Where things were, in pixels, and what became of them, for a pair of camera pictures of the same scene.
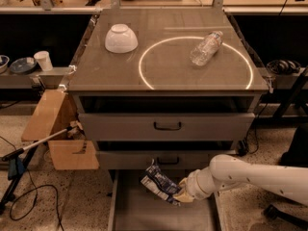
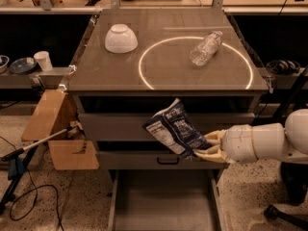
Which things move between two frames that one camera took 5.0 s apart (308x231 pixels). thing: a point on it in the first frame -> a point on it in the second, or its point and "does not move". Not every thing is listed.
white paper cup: x=43 y=59 does not move
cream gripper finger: x=183 y=183 -> x=215 y=137
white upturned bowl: x=120 y=39 does not move
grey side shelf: x=50 y=79 does not move
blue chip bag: x=160 y=183 -> x=174 y=124
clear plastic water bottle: x=206 y=48 does not move
